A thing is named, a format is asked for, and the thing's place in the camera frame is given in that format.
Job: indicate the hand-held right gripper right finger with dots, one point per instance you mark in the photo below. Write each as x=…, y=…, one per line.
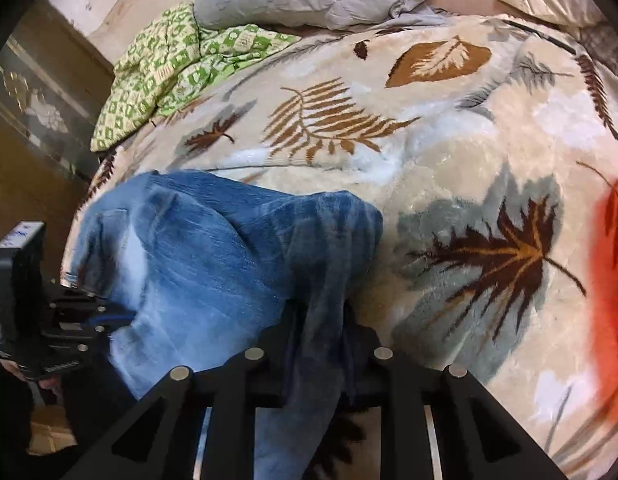
x=364, y=347

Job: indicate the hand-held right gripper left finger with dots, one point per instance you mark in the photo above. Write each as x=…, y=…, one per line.
x=274, y=345

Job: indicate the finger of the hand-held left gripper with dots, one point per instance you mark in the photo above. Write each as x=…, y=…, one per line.
x=84, y=335
x=81, y=300

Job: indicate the blue denim pants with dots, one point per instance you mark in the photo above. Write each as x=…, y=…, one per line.
x=214, y=260

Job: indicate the leaf printed blanket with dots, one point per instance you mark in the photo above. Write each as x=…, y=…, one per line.
x=439, y=135

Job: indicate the green checkered quilt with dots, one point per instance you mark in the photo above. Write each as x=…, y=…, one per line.
x=154, y=70

